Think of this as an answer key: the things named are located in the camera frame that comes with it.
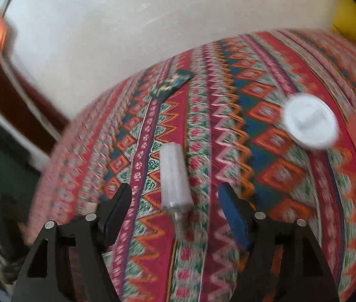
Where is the white round lid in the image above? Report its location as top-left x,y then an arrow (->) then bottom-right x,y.
281,93 -> 339,151

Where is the dark wooden door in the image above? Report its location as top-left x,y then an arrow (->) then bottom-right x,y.
0,69 -> 68,155

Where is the patterned red table cloth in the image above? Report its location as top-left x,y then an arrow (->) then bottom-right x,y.
26,29 -> 356,301

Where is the dark patterned card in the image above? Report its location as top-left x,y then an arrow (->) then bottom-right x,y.
151,69 -> 194,104

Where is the yellow cushion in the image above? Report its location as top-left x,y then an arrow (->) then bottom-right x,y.
331,0 -> 356,45

